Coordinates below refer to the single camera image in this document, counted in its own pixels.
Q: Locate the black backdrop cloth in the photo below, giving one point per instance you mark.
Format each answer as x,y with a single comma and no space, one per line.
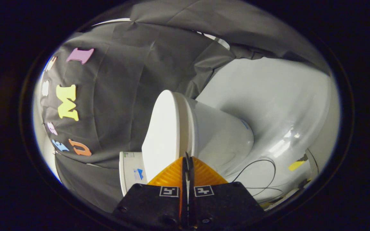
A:
124,80

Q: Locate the yellow tape strip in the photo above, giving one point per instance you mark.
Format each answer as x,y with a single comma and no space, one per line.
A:
296,165

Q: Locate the white toilet lid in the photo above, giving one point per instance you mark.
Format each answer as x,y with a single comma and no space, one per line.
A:
161,134

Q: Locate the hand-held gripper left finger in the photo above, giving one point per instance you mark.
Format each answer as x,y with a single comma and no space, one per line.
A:
149,202

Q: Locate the white toilet bowl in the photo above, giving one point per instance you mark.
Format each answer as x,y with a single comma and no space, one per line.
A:
220,138

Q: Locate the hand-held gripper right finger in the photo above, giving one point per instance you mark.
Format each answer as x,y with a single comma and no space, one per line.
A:
226,202

